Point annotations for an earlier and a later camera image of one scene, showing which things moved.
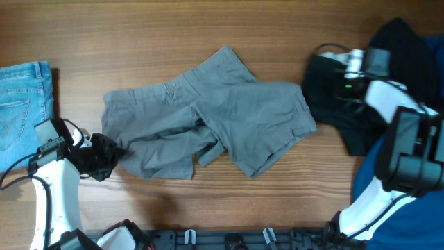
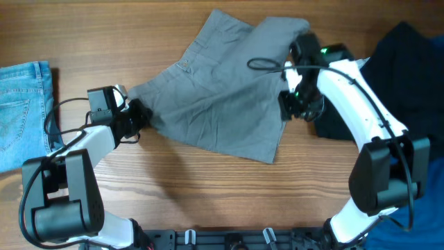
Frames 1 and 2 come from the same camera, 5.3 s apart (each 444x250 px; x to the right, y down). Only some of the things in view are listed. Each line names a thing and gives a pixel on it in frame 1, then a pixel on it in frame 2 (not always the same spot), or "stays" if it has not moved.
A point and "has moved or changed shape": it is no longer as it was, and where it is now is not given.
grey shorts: [161, 128] has moved or changed shape
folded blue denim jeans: [26, 98] stays
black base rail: [253, 239] stays
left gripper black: [104, 153] -> [137, 116]
